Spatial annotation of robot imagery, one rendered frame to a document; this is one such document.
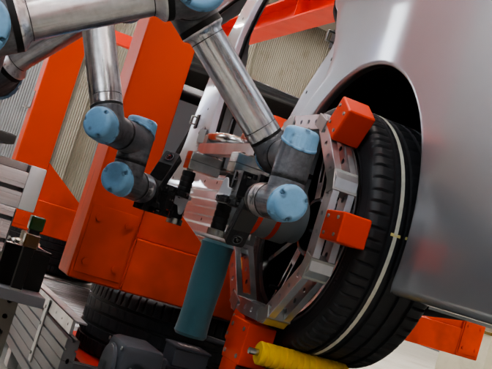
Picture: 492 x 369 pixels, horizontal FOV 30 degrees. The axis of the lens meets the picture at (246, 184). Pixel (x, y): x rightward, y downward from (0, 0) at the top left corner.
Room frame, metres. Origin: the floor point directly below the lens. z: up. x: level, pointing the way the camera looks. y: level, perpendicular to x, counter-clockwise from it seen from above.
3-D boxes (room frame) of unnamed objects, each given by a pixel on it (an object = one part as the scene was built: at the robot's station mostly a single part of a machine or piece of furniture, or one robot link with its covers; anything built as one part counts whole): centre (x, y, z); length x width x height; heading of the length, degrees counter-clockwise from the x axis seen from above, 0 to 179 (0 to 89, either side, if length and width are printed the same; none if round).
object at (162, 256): (2.85, 0.05, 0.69); 0.52 x 0.17 x 0.35; 111
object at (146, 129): (2.16, 0.28, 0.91); 0.11 x 0.08 x 0.11; 154
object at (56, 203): (4.65, 0.73, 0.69); 0.52 x 0.17 x 0.35; 111
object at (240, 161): (2.14, 0.00, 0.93); 0.09 x 0.05 x 0.05; 111
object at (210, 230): (2.13, 0.03, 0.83); 0.04 x 0.04 x 0.16
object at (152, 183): (2.24, 0.24, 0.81); 0.08 x 0.05 x 0.08; 66
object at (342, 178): (2.37, -0.13, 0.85); 0.54 x 0.07 x 0.54; 21
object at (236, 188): (2.00, -0.02, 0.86); 0.12 x 0.08 x 0.09; 22
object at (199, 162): (2.45, 0.13, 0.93); 0.09 x 0.05 x 0.05; 111
